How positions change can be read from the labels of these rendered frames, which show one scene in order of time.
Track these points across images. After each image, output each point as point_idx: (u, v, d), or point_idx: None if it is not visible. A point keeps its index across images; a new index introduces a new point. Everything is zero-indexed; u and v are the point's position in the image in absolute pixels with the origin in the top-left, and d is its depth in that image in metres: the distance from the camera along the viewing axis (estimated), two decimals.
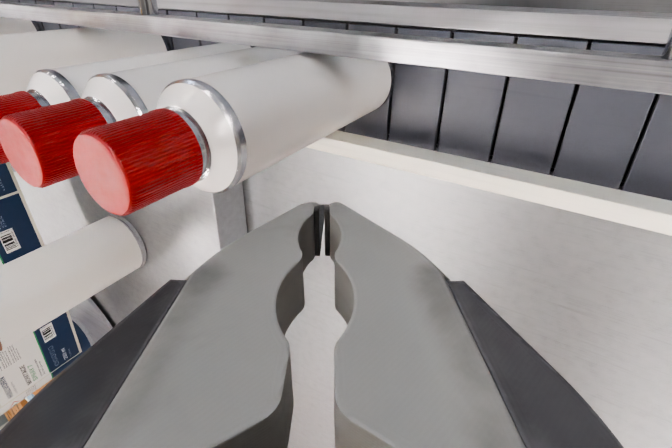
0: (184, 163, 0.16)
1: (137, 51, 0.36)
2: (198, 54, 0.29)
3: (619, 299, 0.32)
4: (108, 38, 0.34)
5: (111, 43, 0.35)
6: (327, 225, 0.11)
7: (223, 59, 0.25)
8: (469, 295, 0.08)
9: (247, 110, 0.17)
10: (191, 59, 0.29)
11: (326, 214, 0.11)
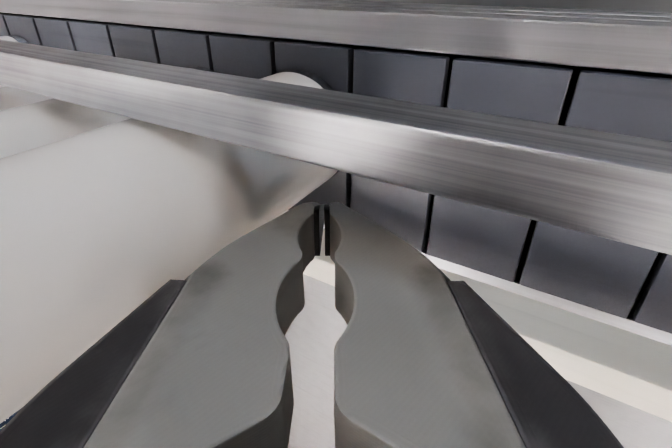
0: None
1: None
2: (26, 96, 0.18)
3: None
4: None
5: None
6: (327, 225, 0.11)
7: (10, 124, 0.13)
8: (469, 295, 0.08)
9: None
10: (5, 108, 0.17)
11: (326, 214, 0.11)
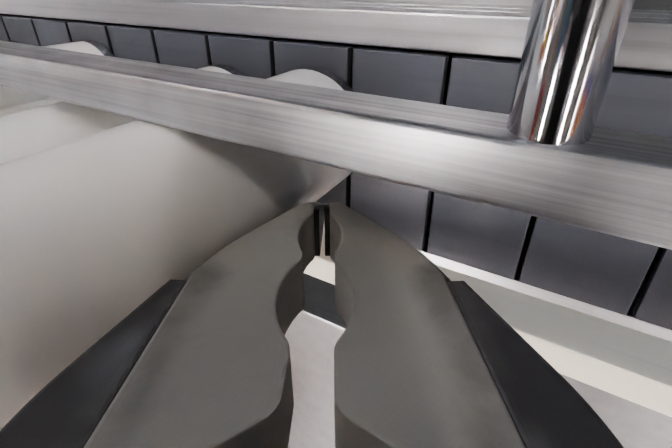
0: None
1: None
2: (44, 106, 0.17)
3: None
4: (16, 97, 0.19)
5: None
6: (327, 225, 0.11)
7: (33, 125, 0.12)
8: (469, 295, 0.08)
9: None
10: None
11: (326, 214, 0.11)
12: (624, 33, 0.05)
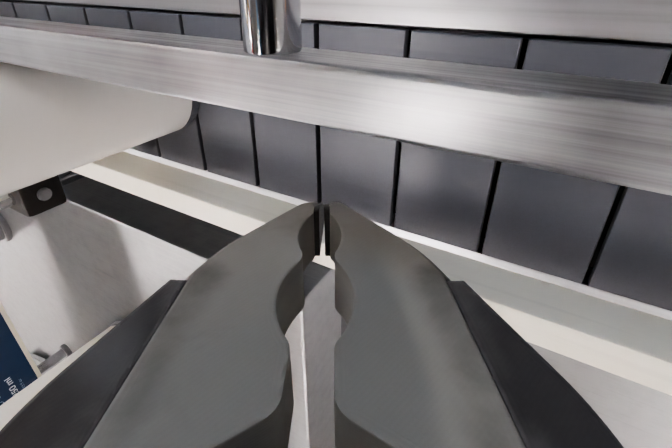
0: None
1: None
2: None
3: None
4: None
5: None
6: (327, 225, 0.11)
7: None
8: (469, 295, 0.08)
9: None
10: None
11: (326, 214, 0.11)
12: None
